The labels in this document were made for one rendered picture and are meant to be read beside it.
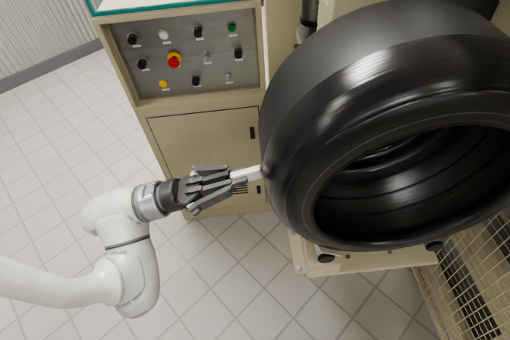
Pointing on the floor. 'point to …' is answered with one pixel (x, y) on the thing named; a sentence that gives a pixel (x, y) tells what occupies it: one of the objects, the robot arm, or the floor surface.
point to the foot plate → (297, 253)
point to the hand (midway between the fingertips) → (247, 174)
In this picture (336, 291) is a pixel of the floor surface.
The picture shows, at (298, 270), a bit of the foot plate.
